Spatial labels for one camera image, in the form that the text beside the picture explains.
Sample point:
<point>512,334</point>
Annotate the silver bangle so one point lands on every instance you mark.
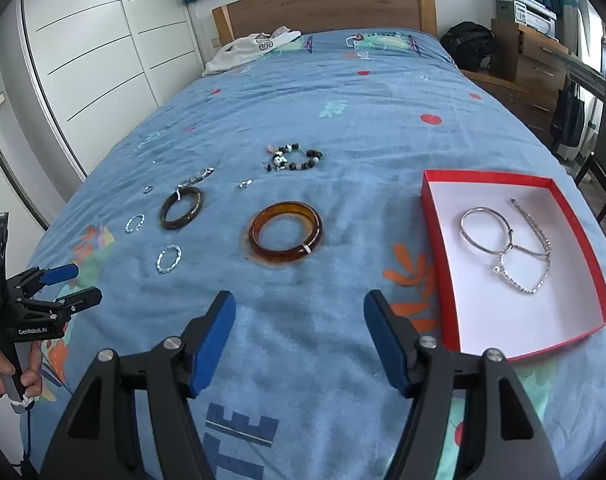
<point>463,230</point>

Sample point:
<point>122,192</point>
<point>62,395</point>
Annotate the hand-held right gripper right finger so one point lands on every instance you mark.
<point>385,340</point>

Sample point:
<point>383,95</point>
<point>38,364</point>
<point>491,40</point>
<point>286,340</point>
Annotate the dark brown bangle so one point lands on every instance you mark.
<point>165,214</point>

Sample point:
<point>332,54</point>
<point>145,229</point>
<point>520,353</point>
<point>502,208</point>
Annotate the amber bangle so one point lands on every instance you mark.
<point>255,240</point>

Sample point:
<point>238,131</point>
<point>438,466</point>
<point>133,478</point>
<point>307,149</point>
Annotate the blue printed blanket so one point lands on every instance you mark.
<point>333,110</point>

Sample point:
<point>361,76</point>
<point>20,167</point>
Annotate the wooden headboard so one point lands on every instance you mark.
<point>323,10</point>

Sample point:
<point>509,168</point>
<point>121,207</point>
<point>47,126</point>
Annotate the black backpack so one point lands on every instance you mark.
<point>468,42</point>

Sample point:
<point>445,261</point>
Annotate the white garment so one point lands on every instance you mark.
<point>233,55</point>

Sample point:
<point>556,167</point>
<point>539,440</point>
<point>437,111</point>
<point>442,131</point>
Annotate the wooden drawer cabinet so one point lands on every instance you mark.
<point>528,65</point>

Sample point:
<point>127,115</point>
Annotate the white printer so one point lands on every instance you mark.
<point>528,12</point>

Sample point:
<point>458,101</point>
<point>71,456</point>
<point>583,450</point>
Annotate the person's left hand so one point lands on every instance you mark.
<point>33,370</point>

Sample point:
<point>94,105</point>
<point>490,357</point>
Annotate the desk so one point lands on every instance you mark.
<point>583,67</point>

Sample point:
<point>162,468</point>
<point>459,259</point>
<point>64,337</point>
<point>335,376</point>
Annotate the red jewelry box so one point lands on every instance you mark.
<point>573,260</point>

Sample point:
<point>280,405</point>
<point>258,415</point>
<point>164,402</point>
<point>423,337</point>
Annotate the silver wristwatch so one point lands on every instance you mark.
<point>198,177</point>

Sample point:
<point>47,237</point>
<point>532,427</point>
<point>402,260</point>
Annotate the dark hanging bag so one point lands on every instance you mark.
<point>568,115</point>

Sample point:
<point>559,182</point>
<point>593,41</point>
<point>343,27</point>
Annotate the white wardrobe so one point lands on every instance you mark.
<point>93,60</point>

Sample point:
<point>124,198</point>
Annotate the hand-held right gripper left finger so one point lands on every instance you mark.
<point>213,340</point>

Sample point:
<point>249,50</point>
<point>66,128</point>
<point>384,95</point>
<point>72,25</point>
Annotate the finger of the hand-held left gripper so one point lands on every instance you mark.
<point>60,272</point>
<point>83,297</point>

